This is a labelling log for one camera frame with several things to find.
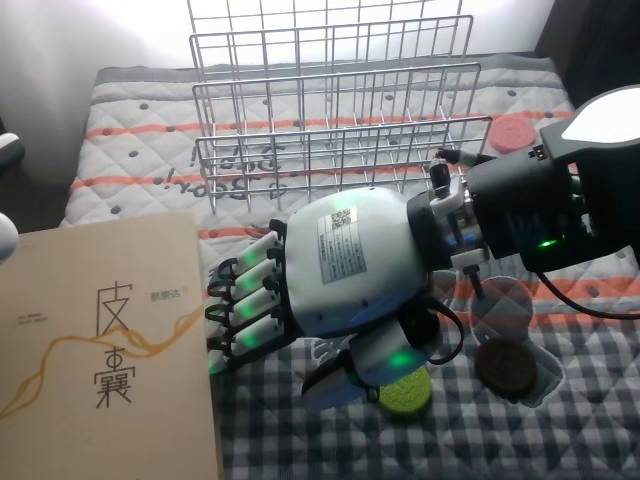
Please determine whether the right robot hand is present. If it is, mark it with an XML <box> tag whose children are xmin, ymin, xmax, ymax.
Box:
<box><xmin>204</xmin><ymin>188</ymin><xmax>444</xmax><ymax>401</ymax></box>

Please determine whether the beige book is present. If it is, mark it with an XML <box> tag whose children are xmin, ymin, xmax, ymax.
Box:
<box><xmin>0</xmin><ymin>209</ymin><xmax>226</xmax><ymax>480</ymax></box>

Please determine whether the green round toy cookie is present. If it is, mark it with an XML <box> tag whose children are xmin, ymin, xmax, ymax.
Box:
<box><xmin>375</xmin><ymin>367</ymin><xmax>432</xmax><ymax>416</ymax></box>

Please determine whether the grey quilt with bear print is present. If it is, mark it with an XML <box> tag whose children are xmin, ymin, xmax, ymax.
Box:
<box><xmin>59</xmin><ymin>52</ymin><xmax>640</xmax><ymax>480</ymax></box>

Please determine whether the brown round toy cookie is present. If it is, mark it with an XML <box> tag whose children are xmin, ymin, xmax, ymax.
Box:
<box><xmin>474</xmin><ymin>338</ymin><xmax>539</xmax><ymax>396</ymax></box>

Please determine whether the pink round toy cookie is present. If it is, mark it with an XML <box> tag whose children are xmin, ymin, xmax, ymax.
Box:
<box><xmin>488</xmin><ymin>115</ymin><xmax>535</xmax><ymax>154</ymax></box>

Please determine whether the white wire rack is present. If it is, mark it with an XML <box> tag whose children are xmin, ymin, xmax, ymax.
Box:
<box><xmin>185</xmin><ymin>0</ymin><xmax>494</xmax><ymax>216</ymax></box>

